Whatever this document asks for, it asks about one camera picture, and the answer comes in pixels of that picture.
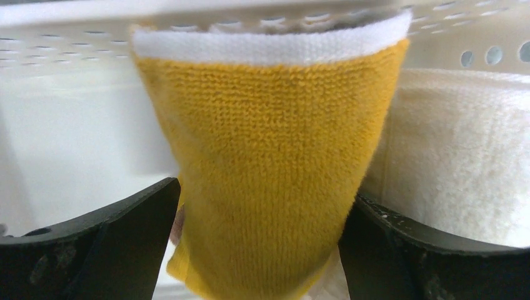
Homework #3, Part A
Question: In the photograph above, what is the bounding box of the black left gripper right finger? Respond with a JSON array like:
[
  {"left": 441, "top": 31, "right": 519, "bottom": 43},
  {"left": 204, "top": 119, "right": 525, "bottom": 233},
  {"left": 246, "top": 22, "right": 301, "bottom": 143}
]
[{"left": 339, "top": 195, "right": 529, "bottom": 300}]

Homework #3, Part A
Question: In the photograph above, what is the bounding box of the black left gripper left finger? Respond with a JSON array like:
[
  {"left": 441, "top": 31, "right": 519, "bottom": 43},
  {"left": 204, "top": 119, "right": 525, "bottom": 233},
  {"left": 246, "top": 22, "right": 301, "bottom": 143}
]
[{"left": 1, "top": 177, "right": 181, "bottom": 299}]

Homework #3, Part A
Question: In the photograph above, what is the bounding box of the white terry towel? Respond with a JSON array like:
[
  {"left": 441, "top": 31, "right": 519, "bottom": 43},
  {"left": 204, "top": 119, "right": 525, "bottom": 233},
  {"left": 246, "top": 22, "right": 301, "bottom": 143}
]
[{"left": 306, "top": 68, "right": 530, "bottom": 300}]

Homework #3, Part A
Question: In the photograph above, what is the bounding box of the yellow grey patterned towel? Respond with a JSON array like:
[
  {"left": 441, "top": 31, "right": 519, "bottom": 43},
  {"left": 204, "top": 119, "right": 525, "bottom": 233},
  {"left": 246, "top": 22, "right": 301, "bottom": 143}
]
[{"left": 131, "top": 9, "right": 413, "bottom": 299}]

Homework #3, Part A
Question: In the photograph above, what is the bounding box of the white perforated plastic basket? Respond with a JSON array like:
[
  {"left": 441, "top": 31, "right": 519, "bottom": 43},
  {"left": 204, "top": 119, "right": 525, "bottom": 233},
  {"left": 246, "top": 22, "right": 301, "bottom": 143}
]
[{"left": 1, "top": 1, "right": 529, "bottom": 299}]

